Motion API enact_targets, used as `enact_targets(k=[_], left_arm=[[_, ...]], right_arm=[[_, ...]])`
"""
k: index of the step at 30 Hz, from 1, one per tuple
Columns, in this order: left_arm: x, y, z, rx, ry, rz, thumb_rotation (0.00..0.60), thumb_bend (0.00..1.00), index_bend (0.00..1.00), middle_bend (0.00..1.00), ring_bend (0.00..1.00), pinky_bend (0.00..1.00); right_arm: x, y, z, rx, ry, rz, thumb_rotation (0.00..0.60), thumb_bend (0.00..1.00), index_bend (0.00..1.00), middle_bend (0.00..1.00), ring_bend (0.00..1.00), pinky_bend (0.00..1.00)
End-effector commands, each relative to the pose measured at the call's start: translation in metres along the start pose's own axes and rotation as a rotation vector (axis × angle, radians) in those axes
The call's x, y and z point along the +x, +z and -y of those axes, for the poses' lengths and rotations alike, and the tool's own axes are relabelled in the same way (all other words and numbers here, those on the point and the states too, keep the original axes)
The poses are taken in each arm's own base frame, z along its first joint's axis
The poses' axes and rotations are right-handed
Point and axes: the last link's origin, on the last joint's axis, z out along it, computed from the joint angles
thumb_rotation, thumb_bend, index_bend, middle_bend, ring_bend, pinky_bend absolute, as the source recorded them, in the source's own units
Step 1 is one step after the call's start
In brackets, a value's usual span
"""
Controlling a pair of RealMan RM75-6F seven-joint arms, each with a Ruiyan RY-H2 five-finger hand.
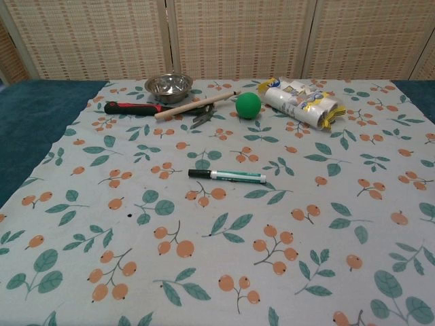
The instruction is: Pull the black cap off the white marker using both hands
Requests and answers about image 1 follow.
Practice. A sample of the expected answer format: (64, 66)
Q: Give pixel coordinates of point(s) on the floral orange berry tablecloth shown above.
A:
(238, 237)

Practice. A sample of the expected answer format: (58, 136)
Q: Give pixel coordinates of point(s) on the wooden stick with dark tip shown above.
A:
(190, 105)

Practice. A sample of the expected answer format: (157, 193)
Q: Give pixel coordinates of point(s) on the green ball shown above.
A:
(248, 106)

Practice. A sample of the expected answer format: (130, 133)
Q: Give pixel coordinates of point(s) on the stainless steel bowl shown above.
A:
(167, 89)

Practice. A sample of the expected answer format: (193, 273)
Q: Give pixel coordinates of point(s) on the snack bag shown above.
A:
(299, 102)

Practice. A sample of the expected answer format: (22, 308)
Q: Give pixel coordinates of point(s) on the woven bamboo folding screen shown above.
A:
(238, 37)

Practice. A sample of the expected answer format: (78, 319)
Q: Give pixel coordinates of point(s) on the black marker cap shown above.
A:
(198, 173)

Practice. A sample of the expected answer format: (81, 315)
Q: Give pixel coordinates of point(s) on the white green marker body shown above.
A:
(238, 176)

